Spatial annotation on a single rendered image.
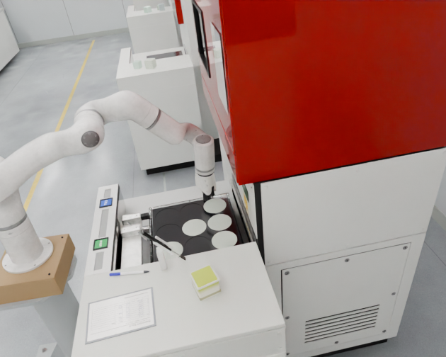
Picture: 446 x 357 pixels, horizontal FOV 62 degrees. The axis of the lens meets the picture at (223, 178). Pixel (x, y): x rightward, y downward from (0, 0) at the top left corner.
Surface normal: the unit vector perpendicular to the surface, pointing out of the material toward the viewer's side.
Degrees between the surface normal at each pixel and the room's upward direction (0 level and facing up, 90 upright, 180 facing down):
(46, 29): 90
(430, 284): 0
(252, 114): 90
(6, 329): 0
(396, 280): 90
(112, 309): 0
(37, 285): 90
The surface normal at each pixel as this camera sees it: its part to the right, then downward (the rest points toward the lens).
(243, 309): -0.11, -0.81
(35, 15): 0.18, 0.55
